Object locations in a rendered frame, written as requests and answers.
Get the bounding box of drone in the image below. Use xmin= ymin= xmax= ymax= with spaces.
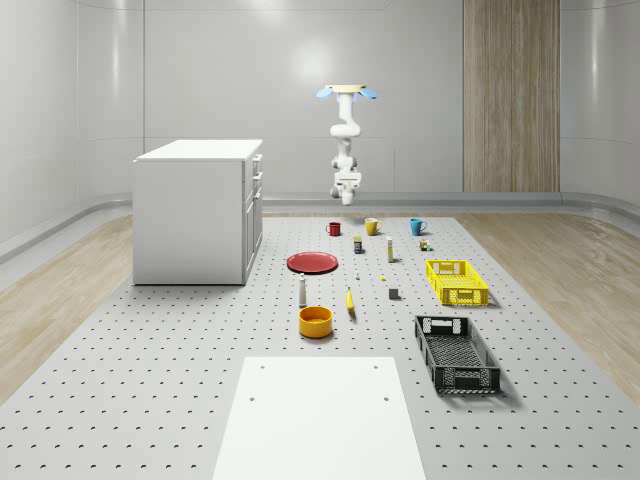
xmin=314 ymin=84 xmax=379 ymax=102

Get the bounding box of red plate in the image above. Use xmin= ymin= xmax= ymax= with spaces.
xmin=286 ymin=251 xmax=340 ymax=275

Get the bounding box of yellow basket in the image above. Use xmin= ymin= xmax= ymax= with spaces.
xmin=425 ymin=259 xmax=491 ymax=307

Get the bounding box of yellow bowl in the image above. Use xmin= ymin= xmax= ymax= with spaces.
xmin=298 ymin=305 xmax=334 ymax=340

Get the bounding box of white cabinet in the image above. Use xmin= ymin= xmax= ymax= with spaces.
xmin=132 ymin=138 xmax=265 ymax=287

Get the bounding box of dark grey basket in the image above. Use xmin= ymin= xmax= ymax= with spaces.
xmin=413 ymin=315 xmax=503 ymax=396

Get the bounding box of white board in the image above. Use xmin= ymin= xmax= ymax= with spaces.
xmin=212 ymin=356 xmax=427 ymax=480

